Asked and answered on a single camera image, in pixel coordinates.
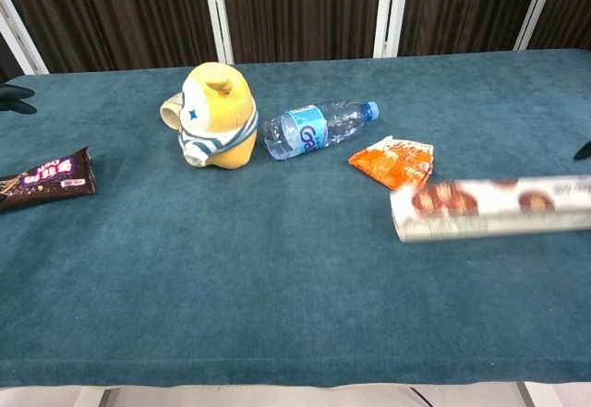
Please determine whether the yellow plush toy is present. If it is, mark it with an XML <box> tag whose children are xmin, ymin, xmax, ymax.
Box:
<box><xmin>159</xmin><ymin>61</ymin><xmax>259</xmax><ymax>170</ymax></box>

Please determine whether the clear plastic water bottle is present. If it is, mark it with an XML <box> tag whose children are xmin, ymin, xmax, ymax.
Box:
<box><xmin>262</xmin><ymin>100</ymin><xmax>381</xmax><ymax>162</ymax></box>

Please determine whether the brown chocolate snack pack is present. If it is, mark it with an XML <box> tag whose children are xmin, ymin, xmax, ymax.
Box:
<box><xmin>0</xmin><ymin>146</ymin><xmax>98</xmax><ymax>213</ymax></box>

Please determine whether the long white cookie box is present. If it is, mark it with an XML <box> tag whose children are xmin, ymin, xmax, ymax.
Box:
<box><xmin>389</xmin><ymin>174</ymin><xmax>591</xmax><ymax>245</ymax></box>

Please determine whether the black cable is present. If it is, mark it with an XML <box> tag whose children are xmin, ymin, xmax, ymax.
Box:
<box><xmin>409</xmin><ymin>386</ymin><xmax>433</xmax><ymax>407</ymax></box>

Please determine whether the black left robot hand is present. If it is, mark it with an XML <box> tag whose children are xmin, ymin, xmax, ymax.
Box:
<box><xmin>0</xmin><ymin>82</ymin><xmax>39</xmax><ymax>116</ymax></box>

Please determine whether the orange snack packet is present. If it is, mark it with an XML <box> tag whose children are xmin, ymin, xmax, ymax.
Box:
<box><xmin>347</xmin><ymin>135</ymin><xmax>436</xmax><ymax>192</ymax></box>

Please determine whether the white screen frame post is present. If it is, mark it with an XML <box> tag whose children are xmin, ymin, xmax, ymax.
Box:
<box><xmin>199</xmin><ymin>0</ymin><xmax>235</xmax><ymax>66</ymax></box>
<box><xmin>513</xmin><ymin>0</ymin><xmax>563</xmax><ymax>52</ymax></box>
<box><xmin>372</xmin><ymin>0</ymin><xmax>412</xmax><ymax>59</ymax></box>
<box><xmin>0</xmin><ymin>0</ymin><xmax>50</xmax><ymax>76</ymax></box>

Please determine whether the dark brown screen panel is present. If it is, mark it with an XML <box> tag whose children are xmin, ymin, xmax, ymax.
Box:
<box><xmin>217</xmin><ymin>0</ymin><xmax>387</xmax><ymax>65</ymax></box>
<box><xmin>397</xmin><ymin>0</ymin><xmax>547</xmax><ymax>57</ymax></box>
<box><xmin>0</xmin><ymin>0</ymin><xmax>219</xmax><ymax>75</ymax></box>
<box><xmin>527</xmin><ymin>0</ymin><xmax>591</xmax><ymax>51</ymax></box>

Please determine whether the teal table cloth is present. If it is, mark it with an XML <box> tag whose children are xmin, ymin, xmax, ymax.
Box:
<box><xmin>0</xmin><ymin>48</ymin><xmax>591</xmax><ymax>389</ymax></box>

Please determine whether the white table leg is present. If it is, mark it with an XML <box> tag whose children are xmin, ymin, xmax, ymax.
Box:
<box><xmin>71</xmin><ymin>386</ymin><xmax>113</xmax><ymax>407</ymax></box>
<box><xmin>515</xmin><ymin>381</ymin><xmax>542</xmax><ymax>407</ymax></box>

